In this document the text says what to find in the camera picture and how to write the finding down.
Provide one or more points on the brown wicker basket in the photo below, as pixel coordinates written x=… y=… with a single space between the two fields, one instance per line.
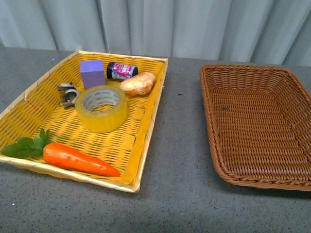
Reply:
x=259 y=126

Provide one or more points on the toy bread roll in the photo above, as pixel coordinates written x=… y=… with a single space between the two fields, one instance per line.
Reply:
x=140 y=84

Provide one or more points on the yellow woven basket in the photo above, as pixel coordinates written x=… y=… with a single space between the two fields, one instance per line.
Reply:
x=39 y=107

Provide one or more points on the pale grey curtain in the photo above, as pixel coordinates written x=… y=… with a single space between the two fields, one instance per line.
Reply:
x=257 y=31

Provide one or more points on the grey metal clip piece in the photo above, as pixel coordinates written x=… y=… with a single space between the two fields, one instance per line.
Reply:
x=70 y=94

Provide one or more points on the purple foam block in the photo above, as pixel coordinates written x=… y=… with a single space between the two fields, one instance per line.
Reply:
x=92 y=73

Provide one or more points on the yellow packing tape roll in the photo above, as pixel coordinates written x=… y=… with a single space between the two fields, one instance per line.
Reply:
x=102 y=109

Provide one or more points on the orange toy carrot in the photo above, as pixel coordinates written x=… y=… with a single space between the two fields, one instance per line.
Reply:
x=58 y=155

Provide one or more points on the small black labelled jar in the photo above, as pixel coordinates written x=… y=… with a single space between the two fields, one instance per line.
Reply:
x=120 y=71

